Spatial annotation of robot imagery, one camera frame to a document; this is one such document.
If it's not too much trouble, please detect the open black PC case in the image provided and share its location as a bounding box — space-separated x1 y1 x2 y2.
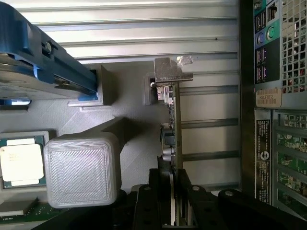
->
239 0 307 215

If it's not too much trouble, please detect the grey 3D-printed parts rack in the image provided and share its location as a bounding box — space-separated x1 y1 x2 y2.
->
0 63 169 209

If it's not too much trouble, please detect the beige barcode label sticker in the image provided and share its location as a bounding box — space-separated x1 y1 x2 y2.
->
255 87 282 108

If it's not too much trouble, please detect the silver CPU chip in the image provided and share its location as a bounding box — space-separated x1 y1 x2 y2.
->
0 138 45 187

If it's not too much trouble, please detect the hard disk in blue caddy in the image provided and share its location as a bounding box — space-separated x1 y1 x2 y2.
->
0 0 99 104

